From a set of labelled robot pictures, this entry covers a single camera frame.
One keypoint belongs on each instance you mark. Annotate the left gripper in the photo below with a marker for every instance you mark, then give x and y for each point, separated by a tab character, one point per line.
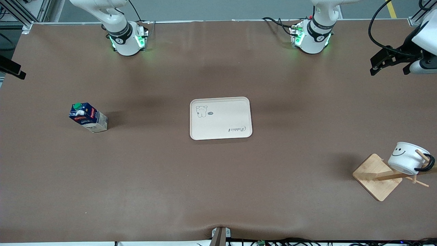
407	48

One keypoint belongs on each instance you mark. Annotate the blue milk carton green cap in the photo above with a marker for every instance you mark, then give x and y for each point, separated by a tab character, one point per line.
89	119

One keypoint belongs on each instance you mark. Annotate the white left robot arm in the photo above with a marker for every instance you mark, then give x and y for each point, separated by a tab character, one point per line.
312	42

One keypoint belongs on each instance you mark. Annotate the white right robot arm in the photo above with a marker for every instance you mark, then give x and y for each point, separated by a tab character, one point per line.
124	42

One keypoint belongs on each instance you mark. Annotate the wooden cup rack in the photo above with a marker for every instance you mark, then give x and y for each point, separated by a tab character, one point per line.
375	176

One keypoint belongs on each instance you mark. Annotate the yellow floor tape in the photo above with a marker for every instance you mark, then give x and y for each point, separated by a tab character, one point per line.
392	9

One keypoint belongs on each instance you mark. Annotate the brown table cover mat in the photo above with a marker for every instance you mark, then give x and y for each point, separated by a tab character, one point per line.
136	171

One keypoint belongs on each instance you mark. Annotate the cream plastic tray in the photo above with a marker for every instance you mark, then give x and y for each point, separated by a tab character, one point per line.
222	119

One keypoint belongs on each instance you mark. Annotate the small green connector board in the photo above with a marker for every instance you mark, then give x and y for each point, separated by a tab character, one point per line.
261	243

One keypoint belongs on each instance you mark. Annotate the aluminium frame corner post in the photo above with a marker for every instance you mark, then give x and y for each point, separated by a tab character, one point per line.
418	17

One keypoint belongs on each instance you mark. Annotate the aluminium frame profile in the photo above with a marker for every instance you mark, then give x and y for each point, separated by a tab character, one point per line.
24	13

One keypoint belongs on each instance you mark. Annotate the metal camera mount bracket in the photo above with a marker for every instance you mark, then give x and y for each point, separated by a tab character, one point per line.
220	235

